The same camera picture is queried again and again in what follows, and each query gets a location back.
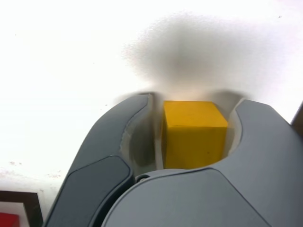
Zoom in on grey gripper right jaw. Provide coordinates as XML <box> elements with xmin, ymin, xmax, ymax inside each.
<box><xmin>101</xmin><ymin>98</ymin><xmax>303</xmax><ymax>227</ymax></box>

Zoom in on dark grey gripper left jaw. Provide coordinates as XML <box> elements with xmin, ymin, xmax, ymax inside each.
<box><xmin>42</xmin><ymin>93</ymin><xmax>159</xmax><ymax>227</ymax></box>

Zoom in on yellow cube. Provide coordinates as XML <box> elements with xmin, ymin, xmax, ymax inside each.
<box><xmin>162</xmin><ymin>100</ymin><xmax>229</xmax><ymax>170</ymax></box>

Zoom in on red cube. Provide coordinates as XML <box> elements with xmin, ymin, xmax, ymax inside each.
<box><xmin>0</xmin><ymin>212</ymin><xmax>20</xmax><ymax>227</ymax></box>

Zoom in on black tape square outline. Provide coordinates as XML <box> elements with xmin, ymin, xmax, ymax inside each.
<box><xmin>0</xmin><ymin>191</ymin><xmax>44</xmax><ymax>227</ymax></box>

